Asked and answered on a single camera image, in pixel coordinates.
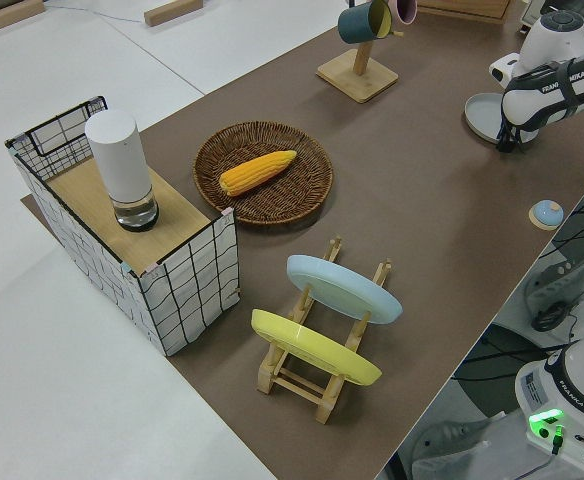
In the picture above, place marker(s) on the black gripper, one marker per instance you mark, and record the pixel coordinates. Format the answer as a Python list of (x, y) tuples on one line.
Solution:
[(511, 126)]

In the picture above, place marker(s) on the gray round plate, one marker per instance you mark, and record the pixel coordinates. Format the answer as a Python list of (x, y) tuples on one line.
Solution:
[(482, 112)]

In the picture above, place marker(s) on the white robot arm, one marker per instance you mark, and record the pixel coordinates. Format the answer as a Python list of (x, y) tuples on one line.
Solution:
[(547, 40)]

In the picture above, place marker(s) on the light blue plate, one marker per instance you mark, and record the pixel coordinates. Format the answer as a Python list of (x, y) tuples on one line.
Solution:
[(342, 287)]

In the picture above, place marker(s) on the yellow plate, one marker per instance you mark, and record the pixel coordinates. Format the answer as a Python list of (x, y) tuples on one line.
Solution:
[(312, 345)]

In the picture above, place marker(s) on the wooden plate rack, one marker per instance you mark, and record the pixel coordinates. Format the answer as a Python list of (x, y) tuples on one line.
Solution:
[(297, 385)]

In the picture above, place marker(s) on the brown table mat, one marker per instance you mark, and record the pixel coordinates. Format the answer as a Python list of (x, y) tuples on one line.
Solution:
[(422, 200)]

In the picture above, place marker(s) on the wooden drawer cabinet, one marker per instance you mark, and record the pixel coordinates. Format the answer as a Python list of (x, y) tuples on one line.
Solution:
[(462, 7)]

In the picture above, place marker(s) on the wooden mug tree stand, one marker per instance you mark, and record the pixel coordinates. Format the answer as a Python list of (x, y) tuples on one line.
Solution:
[(359, 75)]

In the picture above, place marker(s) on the pink mug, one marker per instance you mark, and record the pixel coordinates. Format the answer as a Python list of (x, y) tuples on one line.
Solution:
[(404, 10)]

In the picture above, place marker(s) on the dark teal mug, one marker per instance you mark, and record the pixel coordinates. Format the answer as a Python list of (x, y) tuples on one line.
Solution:
[(359, 22)]

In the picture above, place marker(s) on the brown wicker basket tray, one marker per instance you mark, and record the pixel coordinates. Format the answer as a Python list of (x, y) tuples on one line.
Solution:
[(282, 200)]

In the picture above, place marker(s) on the yellow corn cob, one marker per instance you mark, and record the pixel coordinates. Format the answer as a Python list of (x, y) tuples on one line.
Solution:
[(257, 172)]

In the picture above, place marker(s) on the wooden block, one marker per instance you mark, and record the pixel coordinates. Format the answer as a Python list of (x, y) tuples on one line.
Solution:
[(172, 11), (7, 15)]

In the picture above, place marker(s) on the white cylinder device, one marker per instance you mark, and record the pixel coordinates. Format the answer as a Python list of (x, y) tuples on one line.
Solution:
[(117, 155)]

